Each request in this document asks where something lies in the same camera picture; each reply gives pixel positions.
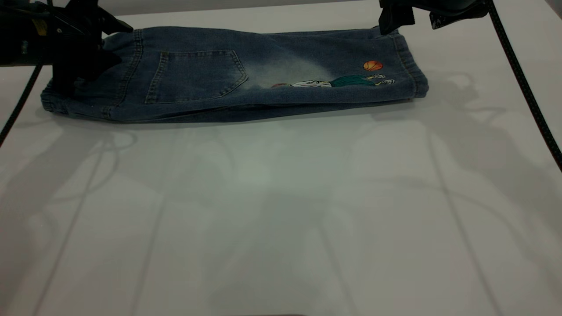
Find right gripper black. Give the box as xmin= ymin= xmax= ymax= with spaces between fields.
xmin=378 ymin=0 xmax=489 ymax=36

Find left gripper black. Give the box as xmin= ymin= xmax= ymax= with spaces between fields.
xmin=0 ymin=0 xmax=133 ymax=95

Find blue denim pants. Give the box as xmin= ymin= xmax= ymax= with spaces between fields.
xmin=40 ymin=25 xmax=429 ymax=123

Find right arm braided black cable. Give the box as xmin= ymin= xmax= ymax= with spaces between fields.
xmin=485 ymin=0 xmax=562 ymax=172

